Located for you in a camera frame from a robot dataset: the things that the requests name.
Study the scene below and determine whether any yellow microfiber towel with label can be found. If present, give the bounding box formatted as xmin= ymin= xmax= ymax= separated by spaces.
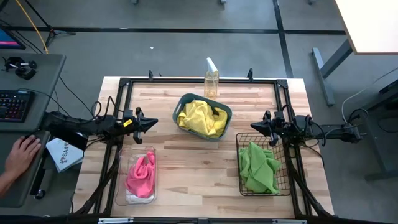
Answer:
xmin=177 ymin=99 xmax=218 ymax=138

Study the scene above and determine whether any dark desk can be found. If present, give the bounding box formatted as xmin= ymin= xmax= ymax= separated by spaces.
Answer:
xmin=363 ymin=79 xmax=398 ymax=181

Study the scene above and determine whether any white printed paper bag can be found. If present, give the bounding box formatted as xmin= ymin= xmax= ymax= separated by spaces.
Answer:
xmin=45 ymin=138 xmax=85 ymax=173

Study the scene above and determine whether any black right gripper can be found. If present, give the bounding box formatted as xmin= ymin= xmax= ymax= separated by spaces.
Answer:
xmin=250 ymin=110 xmax=289 ymax=147

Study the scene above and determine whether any black backlit keyboard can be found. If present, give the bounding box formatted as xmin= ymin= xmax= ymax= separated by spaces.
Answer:
xmin=0 ymin=90 xmax=35 ymax=123

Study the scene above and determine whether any white cable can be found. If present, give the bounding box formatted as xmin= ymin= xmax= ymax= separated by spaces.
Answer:
xmin=341 ymin=67 xmax=398 ymax=124

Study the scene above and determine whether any yellow cable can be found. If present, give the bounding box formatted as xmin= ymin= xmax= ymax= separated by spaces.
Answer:
xmin=14 ymin=0 xmax=49 ymax=54

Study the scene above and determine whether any black tripod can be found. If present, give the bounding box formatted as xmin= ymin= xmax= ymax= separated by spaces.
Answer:
xmin=24 ymin=0 xmax=76 ymax=47

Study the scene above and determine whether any person's hand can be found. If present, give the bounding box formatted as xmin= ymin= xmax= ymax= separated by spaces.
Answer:
xmin=4 ymin=135 xmax=42 ymax=180

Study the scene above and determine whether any computer monitor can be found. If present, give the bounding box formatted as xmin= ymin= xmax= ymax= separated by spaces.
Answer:
xmin=0 ymin=26 xmax=26 ymax=50

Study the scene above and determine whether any grey desk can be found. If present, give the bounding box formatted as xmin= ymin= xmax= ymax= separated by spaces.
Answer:
xmin=0 ymin=52 xmax=67 ymax=208

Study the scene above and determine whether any black wire basket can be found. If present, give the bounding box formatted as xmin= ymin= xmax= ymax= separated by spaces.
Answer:
xmin=235 ymin=132 xmax=292 ymax=197

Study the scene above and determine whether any white table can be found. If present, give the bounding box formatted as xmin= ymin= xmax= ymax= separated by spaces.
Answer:
xmin=312 ymin=0 xmax=398 ymax=107

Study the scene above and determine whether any clear spray bottle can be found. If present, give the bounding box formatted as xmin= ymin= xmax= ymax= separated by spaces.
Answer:
xmin=203 ymin=57 xmax=220 ymax=100

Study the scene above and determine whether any dark teal plastic basket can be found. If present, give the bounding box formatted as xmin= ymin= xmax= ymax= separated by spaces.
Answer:
xmin=172 ymin=93 xmax=233 ymax=142

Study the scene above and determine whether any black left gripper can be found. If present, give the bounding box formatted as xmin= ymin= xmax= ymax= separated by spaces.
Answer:
xmin=121 ymin=107 xmax=159 ymax=144

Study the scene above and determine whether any green microfiber towel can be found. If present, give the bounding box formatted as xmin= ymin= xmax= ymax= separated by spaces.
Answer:
xmin=245 ymin=141 xmax=282 ymax=194
xmin=238 ymin=146 xmax=259 ymax=181

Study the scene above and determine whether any clear plastic bin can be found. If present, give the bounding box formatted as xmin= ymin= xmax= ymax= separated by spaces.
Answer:
xmin=115 ymin=145 xmax=157 ymax=207

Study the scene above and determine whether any person's forearm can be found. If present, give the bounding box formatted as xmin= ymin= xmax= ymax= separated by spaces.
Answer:
xmin=0 ymin=170 xmax=16 ymax=198

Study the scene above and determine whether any pink microfiber towel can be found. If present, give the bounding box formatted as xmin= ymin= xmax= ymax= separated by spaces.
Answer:
xmin=125 ymin=161 xmax=155 ymax=199
xmin=136 ymin=151 xmax=156 ymax=175

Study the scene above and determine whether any black clamp gadget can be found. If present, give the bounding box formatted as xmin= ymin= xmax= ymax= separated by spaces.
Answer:
xmin=2 ymin=56 xmax=37 ymax=81

